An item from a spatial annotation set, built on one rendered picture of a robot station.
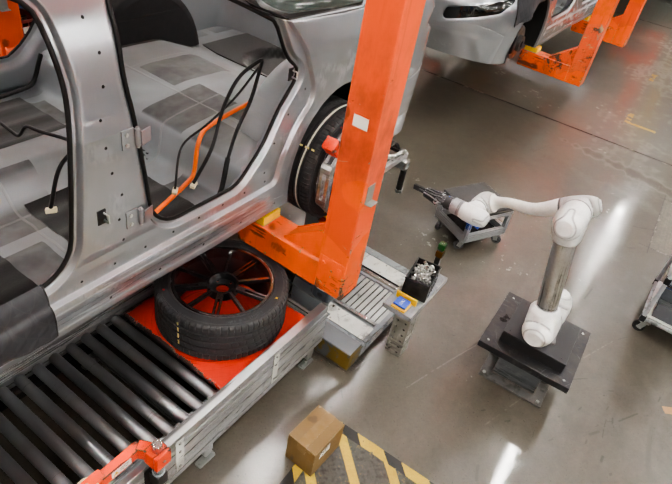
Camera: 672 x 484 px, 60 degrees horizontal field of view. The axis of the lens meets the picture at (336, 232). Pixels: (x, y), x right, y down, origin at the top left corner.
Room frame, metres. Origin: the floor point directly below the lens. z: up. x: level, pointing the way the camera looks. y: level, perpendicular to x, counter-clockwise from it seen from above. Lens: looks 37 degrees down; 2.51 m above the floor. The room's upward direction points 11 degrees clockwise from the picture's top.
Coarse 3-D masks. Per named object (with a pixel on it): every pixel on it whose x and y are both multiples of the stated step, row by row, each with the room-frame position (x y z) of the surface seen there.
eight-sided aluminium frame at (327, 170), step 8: (328, 160) 2.57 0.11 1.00; (336, 160) 2.57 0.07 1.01; (328, 168) 2.54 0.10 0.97; (320, 176) 2.55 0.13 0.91; (328, 176) 2.52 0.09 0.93; (320, 184) 2.54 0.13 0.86; (328, 184) 2.53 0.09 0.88; (320, 192) 2.55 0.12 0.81; (328, 192) 2.54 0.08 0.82; (320, 200) 2.54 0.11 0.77; (328, 200) 2.55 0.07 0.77
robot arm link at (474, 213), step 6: (462, 204) 2.61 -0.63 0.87; (468, 204) 2.60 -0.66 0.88; (474, 204) 2.61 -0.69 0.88; (480, 204) 2.63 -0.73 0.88; (462, 210) 2.58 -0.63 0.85; (468, 210) 2.57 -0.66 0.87; (474, 210) 2.57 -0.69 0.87; (480, 210) 2.57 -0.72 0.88; (462, 216) 2.57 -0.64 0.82; (468, 216) 2.55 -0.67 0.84; (474, 216) 2.54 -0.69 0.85; (480, 216) 2.54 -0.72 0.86; (486, 216) 2.54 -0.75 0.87; (468, 222) 2.55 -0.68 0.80; (474, 222) 2.53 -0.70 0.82; (480, 222) 2.53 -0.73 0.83; (486, 222) 2.54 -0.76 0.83
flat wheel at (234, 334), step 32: (224, 256) 2.31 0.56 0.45; (256, 256) 2.30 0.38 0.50; (160, 288) 1.93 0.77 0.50; (192, 288) 2.00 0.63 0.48; (256, 288) 2.27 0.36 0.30; (288, 288) 2.11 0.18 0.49; (160, 320) 1.85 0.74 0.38; (192, 320) 1.78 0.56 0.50; (224, 320) 1.81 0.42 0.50; (256, 320) 1.85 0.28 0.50; (192, 352) 1.75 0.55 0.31; (224, 352) 1.77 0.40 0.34
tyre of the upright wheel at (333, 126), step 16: (336, 96) 3.00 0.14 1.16; (320, 112) 2.76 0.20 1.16; (336, 112) 2.77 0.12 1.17; (320, 128) 2.66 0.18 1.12; (336, 128) 2.67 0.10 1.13; (304, 144) 2.61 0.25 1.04; (320, 144) 2.59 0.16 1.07; (304, 160) 2.56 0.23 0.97; (320, 160) 2.58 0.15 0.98; (304, 176) 2.53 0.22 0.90; (288, 192) 2.59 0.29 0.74; (304, 192) 2.52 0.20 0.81; (304, 208) 2.57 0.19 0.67; (320, 208) 2.66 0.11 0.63
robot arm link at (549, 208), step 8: (488, 192) 2.76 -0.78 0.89; (472, 200) 2.69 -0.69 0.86; (480, 200) 2.67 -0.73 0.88; (488, 200) 2.67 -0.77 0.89; (496, 200) 2.67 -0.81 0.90; (504, 200) 2.65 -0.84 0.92; (512, 200) 2.61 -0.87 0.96; (520, 200) 2.58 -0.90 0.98; (552, 200) 2.44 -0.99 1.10; (488, 208) 2.65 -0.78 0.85; (496, 208) 2.66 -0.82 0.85; (512, 208) 2.58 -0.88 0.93; (520, 208) 2.51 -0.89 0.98; (528, 208) 2.47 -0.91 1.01; (536, 208) 2.44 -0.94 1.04; (544, 208) 2.41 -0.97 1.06; (552, 208) 2.39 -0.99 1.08; (544, 216) 2.42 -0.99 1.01; (552, 216) 2.39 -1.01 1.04
